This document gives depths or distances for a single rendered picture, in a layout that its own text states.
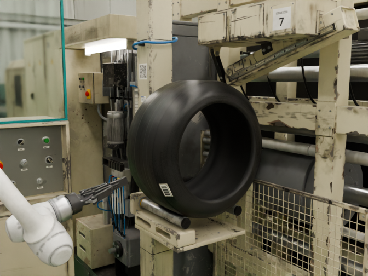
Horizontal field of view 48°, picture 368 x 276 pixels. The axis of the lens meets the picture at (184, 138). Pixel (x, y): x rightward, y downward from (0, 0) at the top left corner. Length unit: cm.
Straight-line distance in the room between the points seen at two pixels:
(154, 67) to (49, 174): 76
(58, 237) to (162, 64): 99
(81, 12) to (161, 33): 956
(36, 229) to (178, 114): 64
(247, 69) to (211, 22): 27
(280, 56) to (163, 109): 58
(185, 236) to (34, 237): 64
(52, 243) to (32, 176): 90
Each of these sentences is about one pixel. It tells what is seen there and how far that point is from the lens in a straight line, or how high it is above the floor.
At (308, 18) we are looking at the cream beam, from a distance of 167.
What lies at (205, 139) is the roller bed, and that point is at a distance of 224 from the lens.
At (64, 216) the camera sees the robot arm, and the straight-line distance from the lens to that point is 147.
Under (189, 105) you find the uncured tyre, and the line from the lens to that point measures 155.
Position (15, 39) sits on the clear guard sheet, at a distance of 207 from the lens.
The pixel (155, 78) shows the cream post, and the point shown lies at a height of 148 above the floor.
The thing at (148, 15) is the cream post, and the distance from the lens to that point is 195.
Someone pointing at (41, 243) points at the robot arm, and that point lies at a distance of 130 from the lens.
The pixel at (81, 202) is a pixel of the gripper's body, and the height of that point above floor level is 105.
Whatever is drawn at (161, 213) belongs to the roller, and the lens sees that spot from 178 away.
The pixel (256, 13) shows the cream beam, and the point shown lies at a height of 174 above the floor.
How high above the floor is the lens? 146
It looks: 8 degrees down
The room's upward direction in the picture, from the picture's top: straight up
